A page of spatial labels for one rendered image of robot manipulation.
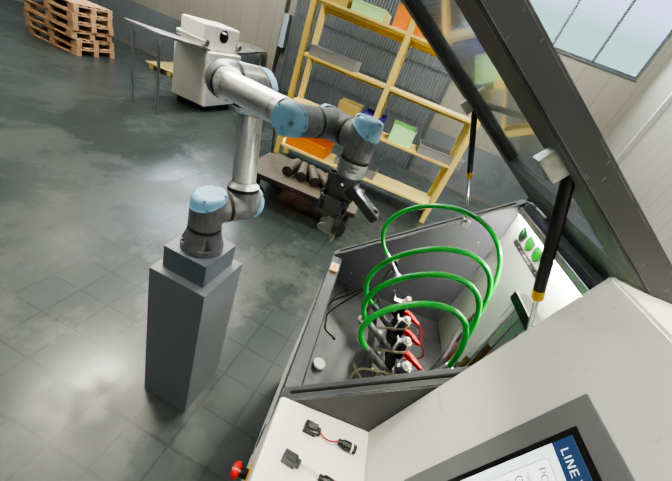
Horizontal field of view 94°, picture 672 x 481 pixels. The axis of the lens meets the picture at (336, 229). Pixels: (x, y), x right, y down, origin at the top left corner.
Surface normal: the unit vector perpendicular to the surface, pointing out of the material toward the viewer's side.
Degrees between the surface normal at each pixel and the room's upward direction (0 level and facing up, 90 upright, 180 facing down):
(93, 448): 0
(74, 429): 0
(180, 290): 90
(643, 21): 90
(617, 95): 90
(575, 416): 76
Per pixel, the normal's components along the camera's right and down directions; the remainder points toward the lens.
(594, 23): -0.31, 0.40
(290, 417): 0.33, -0.80
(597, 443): -0.82, -0.56
